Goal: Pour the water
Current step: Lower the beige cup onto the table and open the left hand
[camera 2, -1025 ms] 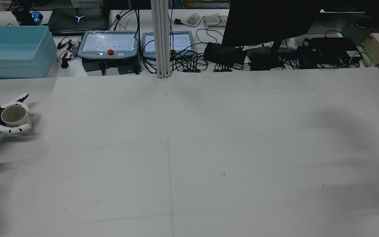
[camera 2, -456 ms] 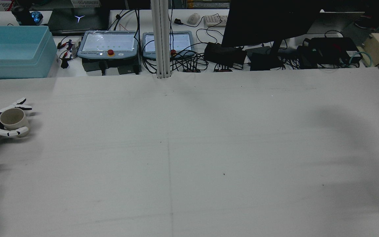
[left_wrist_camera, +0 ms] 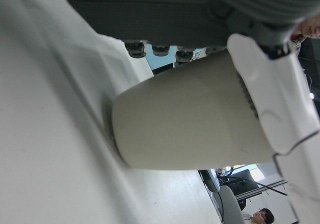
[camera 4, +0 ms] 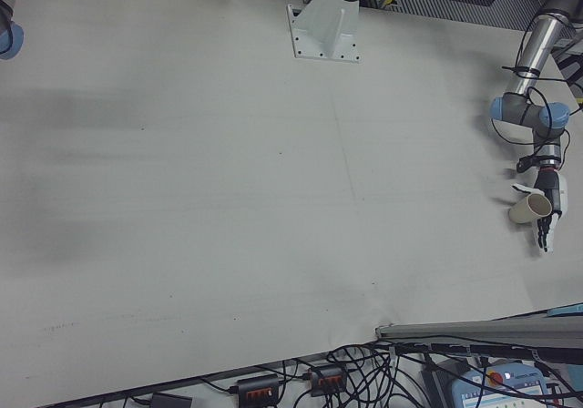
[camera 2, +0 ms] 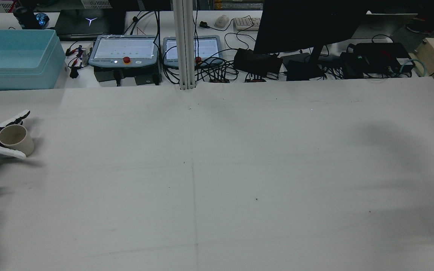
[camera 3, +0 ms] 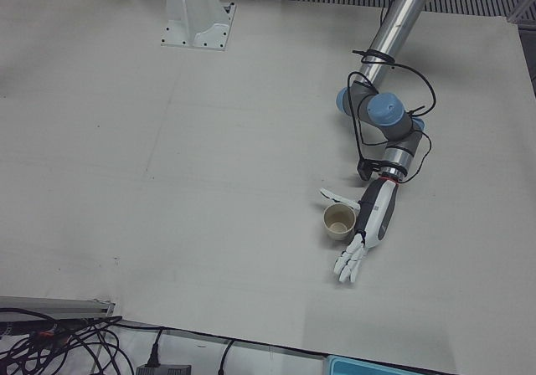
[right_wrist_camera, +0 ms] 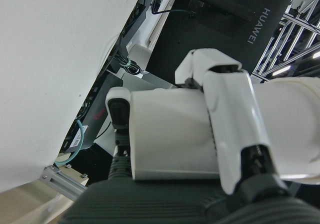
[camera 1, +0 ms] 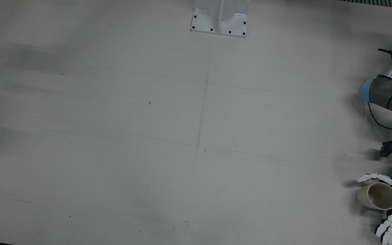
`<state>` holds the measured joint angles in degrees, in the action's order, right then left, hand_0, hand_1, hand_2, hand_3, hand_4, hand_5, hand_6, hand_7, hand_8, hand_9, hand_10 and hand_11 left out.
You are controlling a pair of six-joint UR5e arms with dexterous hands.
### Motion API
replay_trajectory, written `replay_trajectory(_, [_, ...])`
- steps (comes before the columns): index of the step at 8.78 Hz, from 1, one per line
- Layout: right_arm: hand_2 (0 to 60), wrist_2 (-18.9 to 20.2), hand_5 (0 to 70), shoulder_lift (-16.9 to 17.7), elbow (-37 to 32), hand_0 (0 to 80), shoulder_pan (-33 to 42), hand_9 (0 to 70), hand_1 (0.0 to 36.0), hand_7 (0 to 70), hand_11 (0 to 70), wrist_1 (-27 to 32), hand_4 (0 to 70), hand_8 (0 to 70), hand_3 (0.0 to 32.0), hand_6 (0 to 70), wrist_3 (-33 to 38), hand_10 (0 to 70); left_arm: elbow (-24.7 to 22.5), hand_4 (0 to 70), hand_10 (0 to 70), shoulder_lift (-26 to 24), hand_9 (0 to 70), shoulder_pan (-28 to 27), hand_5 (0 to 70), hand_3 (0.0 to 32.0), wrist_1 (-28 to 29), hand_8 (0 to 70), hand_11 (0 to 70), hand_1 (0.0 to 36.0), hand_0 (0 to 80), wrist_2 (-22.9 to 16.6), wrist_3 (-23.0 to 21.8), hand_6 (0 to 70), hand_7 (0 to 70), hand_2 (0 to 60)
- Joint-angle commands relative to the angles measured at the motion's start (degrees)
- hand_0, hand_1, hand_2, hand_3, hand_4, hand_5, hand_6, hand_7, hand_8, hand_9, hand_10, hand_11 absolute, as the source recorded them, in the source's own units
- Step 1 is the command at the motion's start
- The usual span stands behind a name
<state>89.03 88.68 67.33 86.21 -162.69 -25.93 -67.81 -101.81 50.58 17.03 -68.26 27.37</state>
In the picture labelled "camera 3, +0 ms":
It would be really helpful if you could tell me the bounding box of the white dexterous robot hand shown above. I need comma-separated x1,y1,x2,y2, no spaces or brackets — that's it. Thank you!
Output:
320,177,399,285

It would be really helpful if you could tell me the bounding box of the beige paper cup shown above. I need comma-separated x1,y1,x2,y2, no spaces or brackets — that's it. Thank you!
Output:
322,204,358,243

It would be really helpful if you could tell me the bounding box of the light blue plastic bin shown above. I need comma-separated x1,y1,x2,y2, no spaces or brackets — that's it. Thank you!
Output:
324,354,460,375

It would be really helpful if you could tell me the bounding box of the dark grey power adapter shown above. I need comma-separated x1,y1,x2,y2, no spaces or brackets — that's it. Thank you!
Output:
134,363,194,375

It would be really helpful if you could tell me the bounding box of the black connector with red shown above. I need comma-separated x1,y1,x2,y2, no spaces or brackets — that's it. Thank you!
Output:
0,320,69,342

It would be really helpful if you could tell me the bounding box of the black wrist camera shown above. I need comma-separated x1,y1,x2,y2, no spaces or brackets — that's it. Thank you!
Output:
357,159,377,181

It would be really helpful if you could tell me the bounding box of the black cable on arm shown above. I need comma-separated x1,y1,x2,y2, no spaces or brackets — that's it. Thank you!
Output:
348,48,439,183

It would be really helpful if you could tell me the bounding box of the aluminium frame profile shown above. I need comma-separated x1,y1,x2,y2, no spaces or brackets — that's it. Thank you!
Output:
508,0,536,27
0,295,117,320

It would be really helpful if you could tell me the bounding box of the black adapter plug cable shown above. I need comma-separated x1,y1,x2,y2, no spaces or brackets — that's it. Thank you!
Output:
147,327,166,367

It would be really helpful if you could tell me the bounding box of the white mounting pedestal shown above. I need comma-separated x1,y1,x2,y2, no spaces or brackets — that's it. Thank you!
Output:
161,0,236,54

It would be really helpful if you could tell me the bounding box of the thick black cable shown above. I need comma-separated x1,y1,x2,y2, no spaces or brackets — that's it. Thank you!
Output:
0,306,123,331

